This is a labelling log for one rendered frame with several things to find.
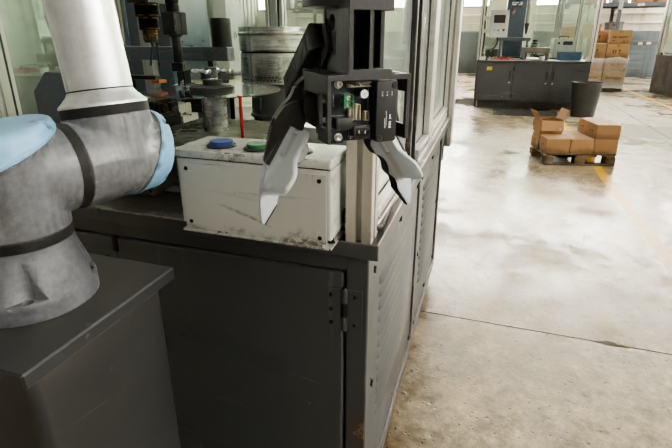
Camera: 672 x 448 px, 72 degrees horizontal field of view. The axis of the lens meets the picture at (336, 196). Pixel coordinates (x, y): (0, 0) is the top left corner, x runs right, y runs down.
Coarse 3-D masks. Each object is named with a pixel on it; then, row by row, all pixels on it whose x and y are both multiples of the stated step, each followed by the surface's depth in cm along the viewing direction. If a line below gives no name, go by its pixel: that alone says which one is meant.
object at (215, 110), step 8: (208, 104) 112; (216, 104) 112; (224, 104) 114; (208, 112) 113; (216, 112) 113; (224, 112) 114; (208, 120) 114; (216, 120) 114; (224, 120) 115; (208, 128) 114; (216, 128) 114; (224, 128) 115
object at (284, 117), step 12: (288, 96) 41; (300, 96) 40; (288, 108) 40; (300, 108) 41; (276, 120) 40; (288, 120) 40; (300, 120) 41; (276, 132) 41; (276, 144) 41; (264, 156) 42
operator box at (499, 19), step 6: (492, 12) 682; (498, 12) 680; (504, 12) 677; (486, 18) 692; (492, 18) 684; (498, 18) 682; (504, 18) 680; (492, 24) 687; (498, 24) 685; (504, 24) 682; (486, 30) 697; (492, 30) 689; (498, 30) 686; (504, 30) 683; (492, 36) 692; (498, 36) 690; (504, 36) 687; (492, 48) 703
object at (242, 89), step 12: (192, 84) 126; (240, 84) 126; (252, 84) 126; (156, 96) 101; (168, 96) 101; (180, 96) 101; (192, 96) 101; (204, 96) 101; (216, 96) 101; (228, 96) 101; (252, 96) 103
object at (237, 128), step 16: (128, 0) 110; (144, 0) 109; (160, 0) 112; (144, 16) 111; (144, 32) 113; (160, 64) 117; (48, 80) 106; (48, 96) 107; (64, 96) 106; (240, 96) 99; (48, 112) 109; (160, 112) 120; (176, 112) 126; (240, 112) 100; (192, 128) 119; (240, 128) 119; (256, 128) 119; (176, 144) 103; (176, 160) 105; (176, 176) 106; (144, 192) 100; (160, 192) 101; (176, 192) 101
